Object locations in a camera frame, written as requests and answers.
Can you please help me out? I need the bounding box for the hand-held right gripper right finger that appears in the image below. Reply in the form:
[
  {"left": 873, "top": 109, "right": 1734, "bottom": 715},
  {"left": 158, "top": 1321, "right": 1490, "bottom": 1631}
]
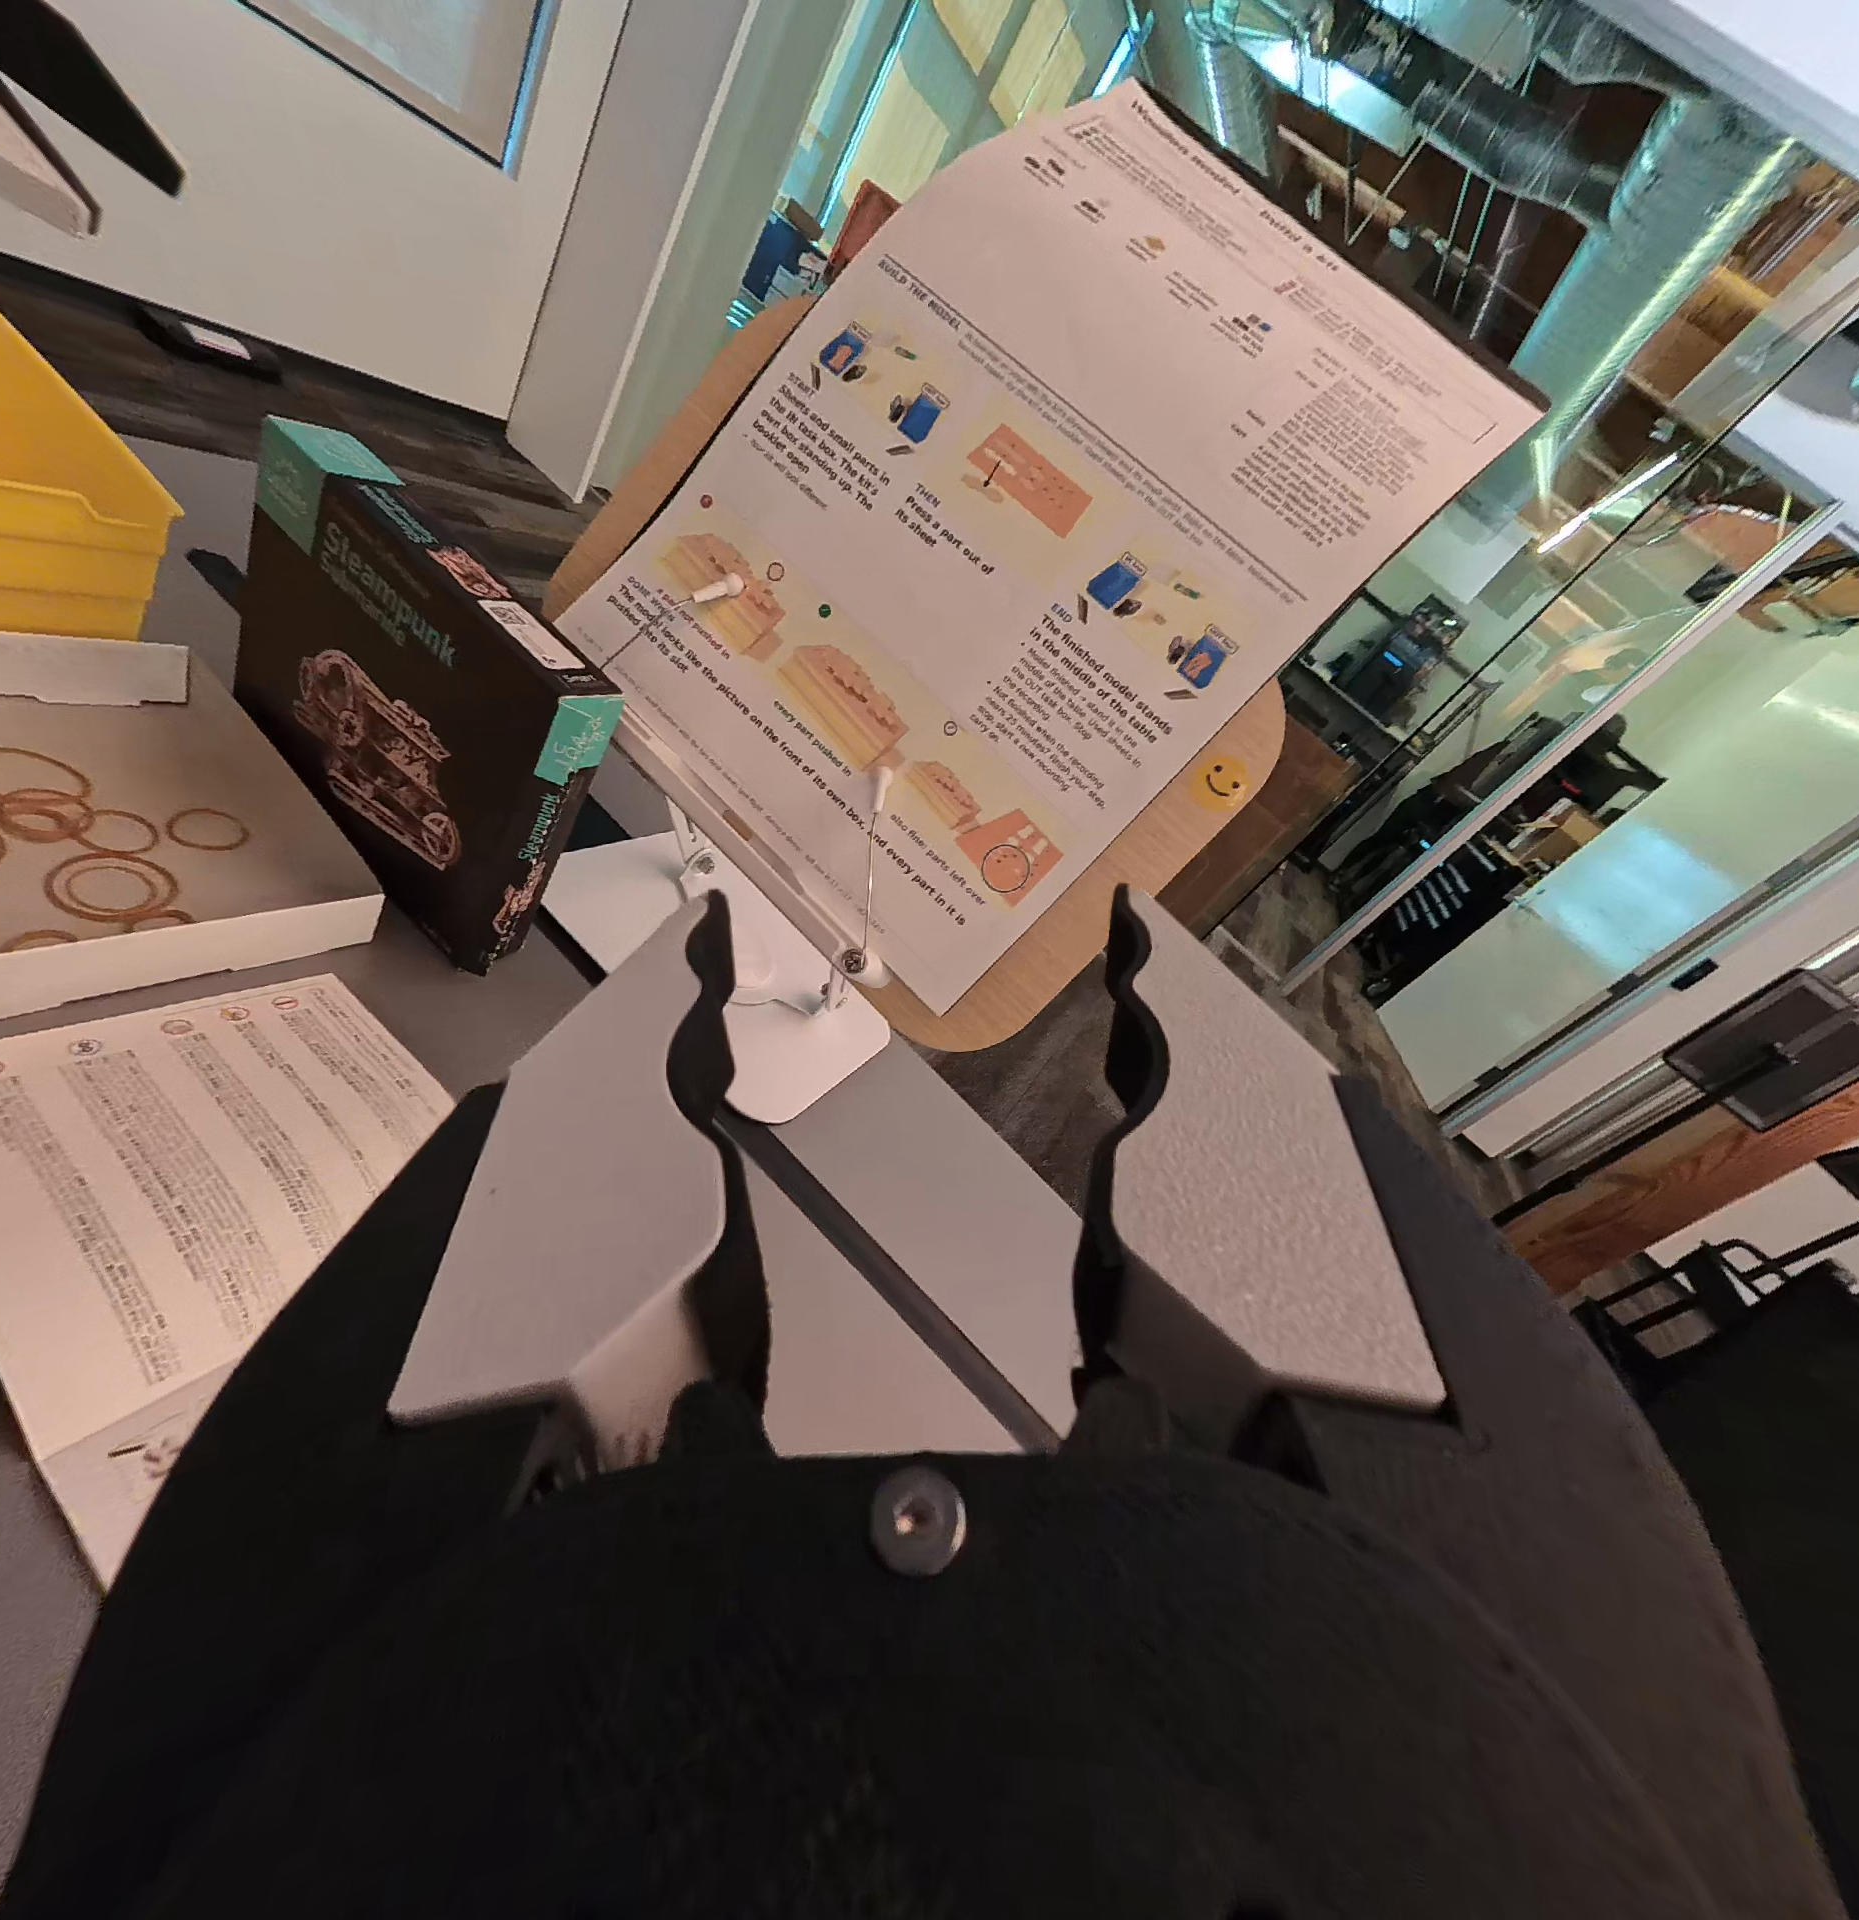
[{"left": 1076, "top": 883, "right": 1451, "bottom": 1457}]

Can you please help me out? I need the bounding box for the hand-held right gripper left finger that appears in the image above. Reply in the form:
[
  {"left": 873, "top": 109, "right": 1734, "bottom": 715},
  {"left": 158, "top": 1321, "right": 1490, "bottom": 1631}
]
[{"left": 385, "top": 891, "right": 773, "bottom": 1480}]

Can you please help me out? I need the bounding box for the white instruction booklet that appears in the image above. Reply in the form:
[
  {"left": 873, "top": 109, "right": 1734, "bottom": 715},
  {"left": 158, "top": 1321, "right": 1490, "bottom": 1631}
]
[{"left": 0, "top": 975, "right": 458, "bottom": 1592}]

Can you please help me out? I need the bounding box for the black model kit box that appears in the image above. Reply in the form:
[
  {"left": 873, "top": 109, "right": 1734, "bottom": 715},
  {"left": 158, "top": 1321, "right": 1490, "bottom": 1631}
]
[{"left": 234, "top": 416, "right": 627, "bottom": 977}]

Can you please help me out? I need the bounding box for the white document stand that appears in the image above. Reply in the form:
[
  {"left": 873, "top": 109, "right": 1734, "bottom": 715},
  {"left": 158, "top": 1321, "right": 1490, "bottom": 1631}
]
[{"left": 546, "top": 706, "right": 895, "bottom": 1125}]

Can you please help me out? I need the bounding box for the light wooden rounded board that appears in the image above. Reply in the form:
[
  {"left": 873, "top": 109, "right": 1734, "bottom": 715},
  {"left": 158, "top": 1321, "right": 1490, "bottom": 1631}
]
[{"left": 543, "top": 293, "right": 1289, "bottom": 1056}]

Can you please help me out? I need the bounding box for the white cardboard tray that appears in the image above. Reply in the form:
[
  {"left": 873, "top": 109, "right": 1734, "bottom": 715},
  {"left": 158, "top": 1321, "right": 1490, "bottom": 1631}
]
[{"left": 0, "top": 630, "right": 385, "bottom": 1025}]

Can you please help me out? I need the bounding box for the black chair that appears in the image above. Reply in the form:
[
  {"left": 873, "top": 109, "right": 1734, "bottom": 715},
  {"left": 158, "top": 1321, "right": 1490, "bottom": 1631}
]
[{"left": 1571, "top": 1143, "right": 1859, "bottom": 1920}]

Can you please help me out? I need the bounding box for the black monitor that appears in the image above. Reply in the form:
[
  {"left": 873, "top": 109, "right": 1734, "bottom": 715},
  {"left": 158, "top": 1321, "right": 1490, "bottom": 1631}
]
[{"left": 1664, "top": 972, "right": 1859, "bottom": 1137}]

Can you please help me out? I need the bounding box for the group of wooden rings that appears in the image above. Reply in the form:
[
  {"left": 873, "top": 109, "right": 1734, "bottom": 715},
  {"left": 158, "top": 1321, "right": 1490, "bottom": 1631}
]
[{"left": 0, "top": 746, "right": 253, "bottom": 959}]

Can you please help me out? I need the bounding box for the black appliance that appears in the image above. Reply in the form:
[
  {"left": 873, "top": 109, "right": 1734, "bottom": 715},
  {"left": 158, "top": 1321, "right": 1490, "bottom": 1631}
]
[{"left": 1336, "top": 590, "right": 1461, "bottom": 721}]

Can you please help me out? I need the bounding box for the yellow plastic bin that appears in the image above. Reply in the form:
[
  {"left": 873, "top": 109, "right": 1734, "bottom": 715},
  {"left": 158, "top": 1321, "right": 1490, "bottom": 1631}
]
[
  {"left": 0, "top": 583, "right": 158, "bottom": 641},
  {"left": 0, "top": 286, "right": 184, "bottom": 537},
  {"left": 0, "top": 517, "right": 170, "bottom": 597}
]

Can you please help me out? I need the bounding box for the large printed instruction sheet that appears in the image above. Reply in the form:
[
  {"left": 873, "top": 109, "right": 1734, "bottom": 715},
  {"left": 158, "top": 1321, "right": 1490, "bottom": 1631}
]
[{"left": 554, "top": 83, "right": 1550, "bottom": 1018}]

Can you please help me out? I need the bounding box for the black flat floor device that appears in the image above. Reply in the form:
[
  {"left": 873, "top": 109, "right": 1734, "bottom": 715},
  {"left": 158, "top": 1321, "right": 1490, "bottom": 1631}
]
[{"left": 130, "top": 303, "right": 290, "bottom": 369}]

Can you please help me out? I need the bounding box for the blue container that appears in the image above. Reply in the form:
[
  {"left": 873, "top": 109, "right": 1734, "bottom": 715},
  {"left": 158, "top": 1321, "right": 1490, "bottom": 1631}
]
[{"left": 738, "top": 209, "right": 837, "bottom": 327}]

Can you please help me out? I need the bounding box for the black and white panel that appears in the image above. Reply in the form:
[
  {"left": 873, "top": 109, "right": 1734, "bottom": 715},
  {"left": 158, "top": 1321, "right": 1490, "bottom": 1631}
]
[{"left": 0, "top": 0, "right": 191, "bottom": 240}]

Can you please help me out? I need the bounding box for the silver ventilation duct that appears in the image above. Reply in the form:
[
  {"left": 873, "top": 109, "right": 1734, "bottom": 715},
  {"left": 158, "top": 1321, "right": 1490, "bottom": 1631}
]
[{"left": 1402, "top": 92, "right": 1808, "bottom": 386}]

